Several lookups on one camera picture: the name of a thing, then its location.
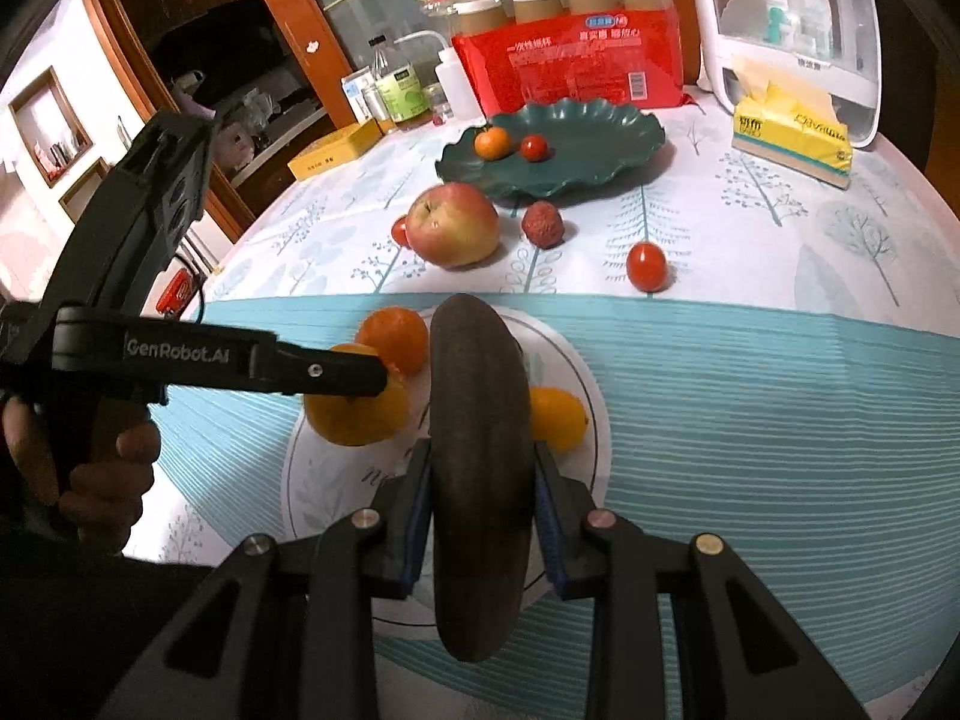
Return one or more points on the white bottle teal cap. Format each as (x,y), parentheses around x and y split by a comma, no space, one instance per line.
(776,11)

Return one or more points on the dark green wavy plate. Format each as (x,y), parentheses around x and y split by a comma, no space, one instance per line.
(592,154)

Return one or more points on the small silver can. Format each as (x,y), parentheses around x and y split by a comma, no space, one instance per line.
(375,105)

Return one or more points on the large yellow-orange orange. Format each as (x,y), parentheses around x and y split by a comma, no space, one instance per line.
(352,416)

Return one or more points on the white clear storage box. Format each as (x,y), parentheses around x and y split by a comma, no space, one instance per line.
(720,52)

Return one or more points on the white squeeze bottle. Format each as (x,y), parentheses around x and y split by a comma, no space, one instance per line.
(454,86)

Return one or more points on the glass bottle green label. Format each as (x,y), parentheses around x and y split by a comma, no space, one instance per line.
(401,94)

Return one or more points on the flat yellow box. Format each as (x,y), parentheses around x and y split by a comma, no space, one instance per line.
(330,154)

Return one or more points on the red lychee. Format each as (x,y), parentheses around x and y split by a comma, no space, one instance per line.
(541,225)

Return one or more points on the red cherry tomato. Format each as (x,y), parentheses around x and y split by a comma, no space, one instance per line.
(534,148)
(646,266)
(400,231)

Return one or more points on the white blue small box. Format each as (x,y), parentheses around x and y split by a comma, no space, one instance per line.
(355,90)

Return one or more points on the red paper cup packet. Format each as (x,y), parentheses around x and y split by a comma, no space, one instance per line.
(570,67)

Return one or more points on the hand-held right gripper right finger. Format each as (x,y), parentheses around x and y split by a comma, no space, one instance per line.
(551,540)

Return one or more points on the white plastic bottle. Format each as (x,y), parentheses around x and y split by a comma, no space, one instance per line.
(814,7)

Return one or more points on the red container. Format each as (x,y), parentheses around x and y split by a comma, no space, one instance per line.
(174,292)

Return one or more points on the yellow citrus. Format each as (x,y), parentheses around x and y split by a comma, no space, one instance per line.
(559,420)

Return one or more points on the small glass jar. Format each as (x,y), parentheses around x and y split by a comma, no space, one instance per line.
(437,101)

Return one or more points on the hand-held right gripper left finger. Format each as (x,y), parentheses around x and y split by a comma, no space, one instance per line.
(416,525)

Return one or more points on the wall niche shelf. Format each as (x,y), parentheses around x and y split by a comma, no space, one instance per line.
(49,127)

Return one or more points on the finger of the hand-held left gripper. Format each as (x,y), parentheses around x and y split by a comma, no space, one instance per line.
(322,371)

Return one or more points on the yellow tissue box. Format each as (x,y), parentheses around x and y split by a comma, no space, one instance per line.
(795,135)

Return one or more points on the red-yellow apple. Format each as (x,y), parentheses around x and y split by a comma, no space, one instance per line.
(454,225)

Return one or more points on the person's left hand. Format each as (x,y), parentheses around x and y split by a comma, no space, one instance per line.
(105,495)

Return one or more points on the dark brown avocado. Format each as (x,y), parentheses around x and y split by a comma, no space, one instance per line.
(480,427)

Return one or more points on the small orange mandarin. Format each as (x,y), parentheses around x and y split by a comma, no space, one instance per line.
(491,142)

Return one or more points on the wooden cabinet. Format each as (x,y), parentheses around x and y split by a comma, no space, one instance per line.
(289,15)

